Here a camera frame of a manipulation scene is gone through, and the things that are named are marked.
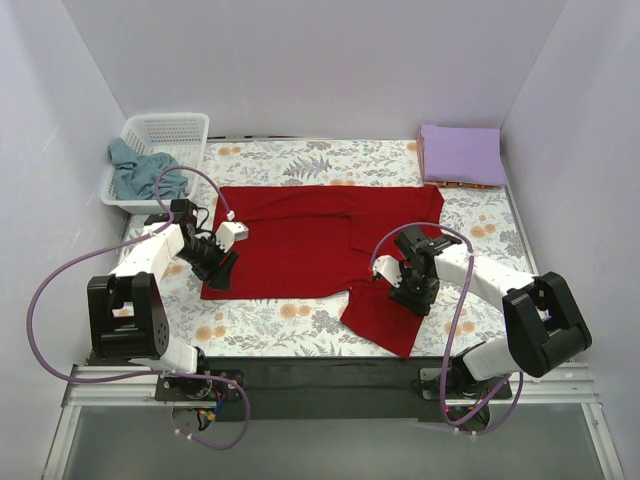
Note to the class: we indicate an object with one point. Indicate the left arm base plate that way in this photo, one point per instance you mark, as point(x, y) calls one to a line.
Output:
point(220, 382)

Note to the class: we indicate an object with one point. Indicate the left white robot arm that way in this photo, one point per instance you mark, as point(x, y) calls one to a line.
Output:
point(128, 321)

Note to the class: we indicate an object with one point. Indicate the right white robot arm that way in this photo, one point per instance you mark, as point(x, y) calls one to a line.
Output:
point(543, 322)

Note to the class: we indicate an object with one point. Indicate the white plastic basket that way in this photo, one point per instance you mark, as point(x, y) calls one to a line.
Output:
point(181, 135)

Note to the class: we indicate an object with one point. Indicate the floral tablecloth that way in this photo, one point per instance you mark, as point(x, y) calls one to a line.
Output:
point(313, 327)

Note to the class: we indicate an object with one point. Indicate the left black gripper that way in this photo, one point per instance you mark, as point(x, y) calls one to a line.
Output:
point(215, 265)

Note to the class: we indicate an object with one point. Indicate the folded purple t shirt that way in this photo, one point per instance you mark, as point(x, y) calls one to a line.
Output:
point(428, 133)

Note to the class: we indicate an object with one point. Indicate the blue-grey t shirt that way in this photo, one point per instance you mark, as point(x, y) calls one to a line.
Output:
point(135, 175)

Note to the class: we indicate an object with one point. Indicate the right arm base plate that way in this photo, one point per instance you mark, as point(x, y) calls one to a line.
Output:
point(435, 387)

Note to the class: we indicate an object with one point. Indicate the red t shirt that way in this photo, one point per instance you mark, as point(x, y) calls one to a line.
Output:
point(310, 242)

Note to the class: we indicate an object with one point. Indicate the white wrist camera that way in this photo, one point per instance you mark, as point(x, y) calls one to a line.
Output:
point(388, 268)
point(229, 232)

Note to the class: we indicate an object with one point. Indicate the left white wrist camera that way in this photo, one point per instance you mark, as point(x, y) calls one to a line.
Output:
point(229, 232)

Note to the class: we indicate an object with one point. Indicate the aluminium rail frame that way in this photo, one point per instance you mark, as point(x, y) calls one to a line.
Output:
point(325, 418)

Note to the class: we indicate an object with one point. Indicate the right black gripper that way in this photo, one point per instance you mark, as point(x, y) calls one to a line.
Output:
point(413, 298)

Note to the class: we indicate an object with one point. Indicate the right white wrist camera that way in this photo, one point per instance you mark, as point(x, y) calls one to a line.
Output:
point(388, 268)

